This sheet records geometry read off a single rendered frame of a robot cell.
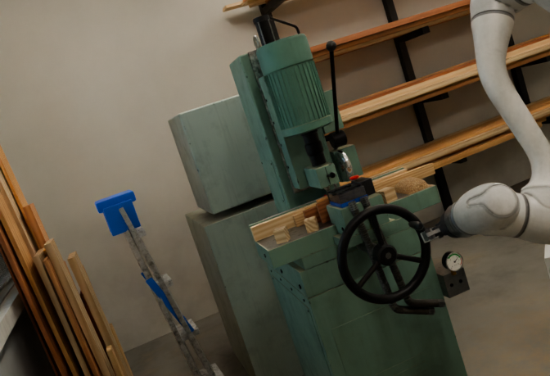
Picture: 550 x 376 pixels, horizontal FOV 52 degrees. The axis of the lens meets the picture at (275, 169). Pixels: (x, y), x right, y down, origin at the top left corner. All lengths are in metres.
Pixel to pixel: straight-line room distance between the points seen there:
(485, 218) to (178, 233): 3.10
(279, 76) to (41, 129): 2.51
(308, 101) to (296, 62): 0.13
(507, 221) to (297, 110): 0.81
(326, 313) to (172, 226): 2.43
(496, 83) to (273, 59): 0.73
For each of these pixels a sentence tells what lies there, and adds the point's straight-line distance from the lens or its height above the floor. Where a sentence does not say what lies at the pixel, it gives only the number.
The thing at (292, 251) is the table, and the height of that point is 0.87.
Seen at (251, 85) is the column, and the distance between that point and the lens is 2.07.
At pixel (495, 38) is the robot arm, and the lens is 1.47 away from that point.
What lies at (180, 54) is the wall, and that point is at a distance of 4.17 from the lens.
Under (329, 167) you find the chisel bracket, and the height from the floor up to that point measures 1.06.
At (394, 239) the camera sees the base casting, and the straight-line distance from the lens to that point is 1.88.
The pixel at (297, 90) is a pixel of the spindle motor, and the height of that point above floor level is 1.33.
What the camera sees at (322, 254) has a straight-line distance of 1.79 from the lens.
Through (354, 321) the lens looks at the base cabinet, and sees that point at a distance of 1.88.
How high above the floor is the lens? 1.32
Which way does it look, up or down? 6 degrees down
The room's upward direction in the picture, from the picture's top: 18 degrees counter-clockwise
